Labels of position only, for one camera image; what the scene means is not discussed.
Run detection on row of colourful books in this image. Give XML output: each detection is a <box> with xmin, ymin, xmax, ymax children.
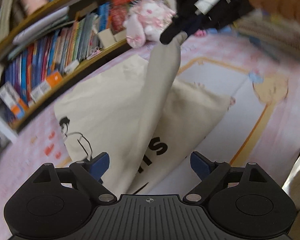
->
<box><xmin>4</xmin><ymin>2</ymin><xmax>110</xmax><ymax>105</ymax></box>

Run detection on pink plush toy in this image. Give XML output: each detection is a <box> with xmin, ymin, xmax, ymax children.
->
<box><xmin>123</xmin><ymin>0</ymin><xmax>178</xmax><ymax>50</ymax></box>

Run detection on white blue orange box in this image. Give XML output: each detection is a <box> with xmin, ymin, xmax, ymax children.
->
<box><xmin>0</xmin><ymin>82</ymin><xmax>30</xmax><ymax>121</ymax></box>

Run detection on white box with orange end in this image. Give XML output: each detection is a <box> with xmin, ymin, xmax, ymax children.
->
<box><xmin>29</xmin><ymin>70</ymin><xmax>65</xmax><ymax>102</ymax></box>

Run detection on stack of spiral notebooks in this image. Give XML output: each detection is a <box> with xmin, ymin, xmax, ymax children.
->
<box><xmin>234</xmin><ymin>11</ymin><xmax>300</xmax><ymax>64</ymax></box>

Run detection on red books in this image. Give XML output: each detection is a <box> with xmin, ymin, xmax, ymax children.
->
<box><xmin>109</xmin><ymin>0</ymin><xmax>152</xmax><ymax>33</ymax></box>

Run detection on cream canvas tote bag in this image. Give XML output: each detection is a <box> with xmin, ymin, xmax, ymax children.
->
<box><xmin>53</xmin><ymin>32</ymin><xmax>237</xmax><ymax>196</ymax></box>

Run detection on white wooden bookshelf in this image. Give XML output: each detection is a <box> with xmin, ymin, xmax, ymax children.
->
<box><xmin>0</xmin><ymin>0</ymin><xmax>152</xmax><ymax>142</ymax></box>

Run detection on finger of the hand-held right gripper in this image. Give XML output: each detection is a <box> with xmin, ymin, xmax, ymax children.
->
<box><xmin>159</xmin><ymin>17</ymin><xmax>198</xmax><ymax>45</ymax></box>

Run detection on pink checked cartoon table mat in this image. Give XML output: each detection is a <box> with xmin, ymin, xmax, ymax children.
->
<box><xmin>0</xmin><ymin>29</ymin><xmax>300</xmax><ymax>188</ymax></box>

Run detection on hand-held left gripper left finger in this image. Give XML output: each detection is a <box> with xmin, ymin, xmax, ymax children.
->
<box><xmin>33</xmin><ymin>152</ymin><xmax>115</xmax><ymax>204</ymax></box>

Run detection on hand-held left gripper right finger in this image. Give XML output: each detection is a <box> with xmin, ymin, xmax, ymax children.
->
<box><xmin>184</xmin><ymin>151</ymin><xmax>268</xmax><ymax>203</ymax></box>

